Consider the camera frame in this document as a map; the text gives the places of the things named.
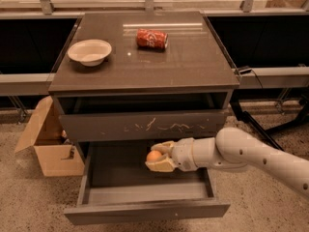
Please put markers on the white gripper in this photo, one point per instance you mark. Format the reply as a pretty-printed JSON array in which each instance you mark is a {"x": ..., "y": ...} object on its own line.
[{"x": 182, "y": 154}]

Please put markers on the orange fruit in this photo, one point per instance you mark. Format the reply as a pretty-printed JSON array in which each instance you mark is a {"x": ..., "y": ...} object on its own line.
[{"x": 153, "y": 156}]

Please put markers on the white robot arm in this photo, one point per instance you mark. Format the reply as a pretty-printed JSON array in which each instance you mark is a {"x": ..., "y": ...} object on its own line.
[{"x": 231, "y": 149}]

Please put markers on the grey upper drawer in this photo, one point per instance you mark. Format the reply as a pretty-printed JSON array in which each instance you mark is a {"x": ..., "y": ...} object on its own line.
[{"x": 137, "y": 117}]

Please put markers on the open middle drawer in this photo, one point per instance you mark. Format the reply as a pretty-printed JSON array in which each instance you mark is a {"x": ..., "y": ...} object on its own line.
[{"x": 118, "y": 187}]

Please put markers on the grey drawer cabinet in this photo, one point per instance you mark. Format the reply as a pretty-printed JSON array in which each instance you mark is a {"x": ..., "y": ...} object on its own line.
[{"x": 193, "y": 61}]

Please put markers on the red soda can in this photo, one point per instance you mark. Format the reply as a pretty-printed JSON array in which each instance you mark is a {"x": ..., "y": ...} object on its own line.
[{"x": 152, "y": 39}]

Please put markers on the cardboard box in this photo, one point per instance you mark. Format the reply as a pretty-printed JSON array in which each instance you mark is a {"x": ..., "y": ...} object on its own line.
[{"x": 44, "y": 133}]

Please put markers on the white bowl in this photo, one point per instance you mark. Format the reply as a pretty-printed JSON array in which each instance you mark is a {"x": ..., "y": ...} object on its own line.
[{"x": 90, "y": 53}]

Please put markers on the black stand leg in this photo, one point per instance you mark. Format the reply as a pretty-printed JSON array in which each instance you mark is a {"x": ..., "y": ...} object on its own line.
[{"x": 244, "y": 116}]

